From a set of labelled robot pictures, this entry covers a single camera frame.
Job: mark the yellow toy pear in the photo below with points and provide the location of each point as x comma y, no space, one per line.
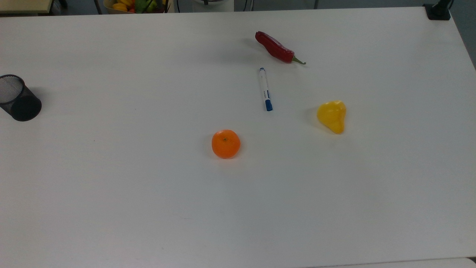
332,115

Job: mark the orange mandarin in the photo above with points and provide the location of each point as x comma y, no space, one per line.
225,144

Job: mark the light wooden table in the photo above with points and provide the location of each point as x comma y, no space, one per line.
22,5

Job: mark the black clamp mount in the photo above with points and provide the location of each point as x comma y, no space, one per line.
438,13

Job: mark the red chili pepper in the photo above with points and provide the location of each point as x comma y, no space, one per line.
275,48

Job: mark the black mesh pen cup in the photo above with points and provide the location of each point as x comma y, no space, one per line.
20,102

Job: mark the basket of toy fruit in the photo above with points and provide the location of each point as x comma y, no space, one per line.
130,5

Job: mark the white marker with blue cap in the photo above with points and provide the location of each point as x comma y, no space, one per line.
266,89

